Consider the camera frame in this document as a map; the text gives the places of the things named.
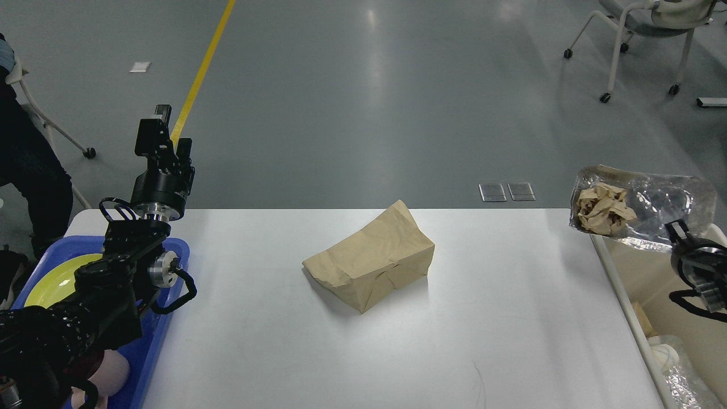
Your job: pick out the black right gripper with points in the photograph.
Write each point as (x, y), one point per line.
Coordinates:
(700, 263)

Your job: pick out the beige plastic bin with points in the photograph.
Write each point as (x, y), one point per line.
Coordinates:
(648, 279)

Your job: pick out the left metal floor plate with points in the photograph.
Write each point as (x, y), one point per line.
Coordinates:
(492, 192)

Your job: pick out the foil tray with cup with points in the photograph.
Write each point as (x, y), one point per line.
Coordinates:
(685, 385)

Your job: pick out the crumpled brown paper ball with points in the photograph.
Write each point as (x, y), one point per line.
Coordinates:
(602, 209)

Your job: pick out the foil tray with paper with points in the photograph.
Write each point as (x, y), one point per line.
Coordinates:
(657, 199)

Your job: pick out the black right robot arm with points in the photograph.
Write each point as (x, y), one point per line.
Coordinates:
(710, 307)

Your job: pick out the white paper cup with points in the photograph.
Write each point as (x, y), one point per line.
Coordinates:
(665, 356)

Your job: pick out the white wheeled chair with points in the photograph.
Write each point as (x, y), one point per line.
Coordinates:
(650, 19)

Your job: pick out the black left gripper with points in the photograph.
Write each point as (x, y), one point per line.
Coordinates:
(158, 193)

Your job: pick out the seated person in dark clothes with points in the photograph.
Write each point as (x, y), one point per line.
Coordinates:
(29, 163)

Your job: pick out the large brown paper bag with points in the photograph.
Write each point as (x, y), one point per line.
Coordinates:
(388, 254)

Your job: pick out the grey bar on floor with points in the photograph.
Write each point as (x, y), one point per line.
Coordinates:
(711, 102)

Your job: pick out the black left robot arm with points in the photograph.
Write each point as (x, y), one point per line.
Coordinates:
(135, 275)

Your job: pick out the yellow plastic plate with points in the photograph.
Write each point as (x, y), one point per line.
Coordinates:
(58, 283)

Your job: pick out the small brown paper bag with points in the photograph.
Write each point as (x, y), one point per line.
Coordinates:
(644, 322)

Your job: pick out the pink mug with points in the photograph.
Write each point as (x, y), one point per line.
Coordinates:
(108, 370)

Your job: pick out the metal floor plate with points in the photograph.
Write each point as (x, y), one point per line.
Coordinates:
(521, 191)
(492, 192)

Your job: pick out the right metal floor plate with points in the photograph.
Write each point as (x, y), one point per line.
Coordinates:
(521, 191)

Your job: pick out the blue plastic tray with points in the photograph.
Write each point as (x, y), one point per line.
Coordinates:
(153, 341)

